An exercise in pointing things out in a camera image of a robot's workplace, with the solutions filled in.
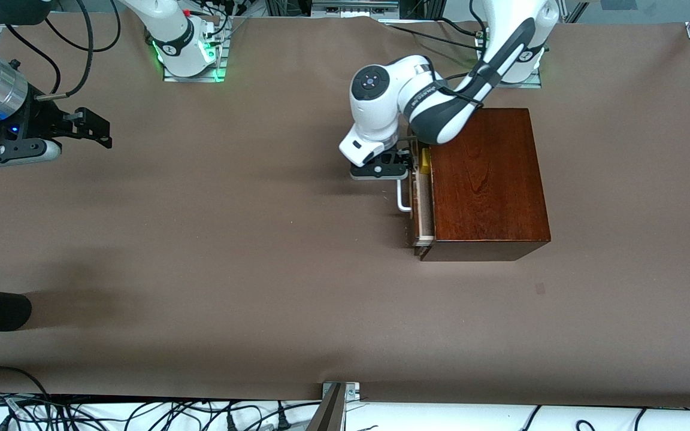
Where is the wooden drawer with white handle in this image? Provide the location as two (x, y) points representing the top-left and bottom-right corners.
(396, 139), (437, 248)

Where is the dark brown wooden cabinet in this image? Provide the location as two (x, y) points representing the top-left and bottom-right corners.
(420, 108), (552, 262)

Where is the brown table cover sheet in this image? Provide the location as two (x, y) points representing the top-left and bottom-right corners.
(0, 15), (690, 409)

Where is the black cable with metal connector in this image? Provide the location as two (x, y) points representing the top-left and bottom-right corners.
(35, 0), (94, 101)

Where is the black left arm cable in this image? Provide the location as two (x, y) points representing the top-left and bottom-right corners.
(432, 0), (491, 106)

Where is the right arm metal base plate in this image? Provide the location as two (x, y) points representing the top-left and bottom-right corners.
(162, 17), (230, 83)

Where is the black base power cable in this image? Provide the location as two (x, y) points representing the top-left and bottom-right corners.
(381, 17), (479, 46)

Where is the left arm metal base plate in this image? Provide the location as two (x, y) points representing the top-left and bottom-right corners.
(492, 66), (543, 89)

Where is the grey network switch box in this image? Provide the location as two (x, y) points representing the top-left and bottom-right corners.
(312, 0), (400, 16)

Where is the silver mounting bracket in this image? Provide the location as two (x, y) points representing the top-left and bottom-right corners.
(322, 381), (361, 402)

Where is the black looped floor cable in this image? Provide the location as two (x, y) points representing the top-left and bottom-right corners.
(0, 366), (53, 431)

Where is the grey metal post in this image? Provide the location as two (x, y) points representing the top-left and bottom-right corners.
(305, 383), (346, 431)

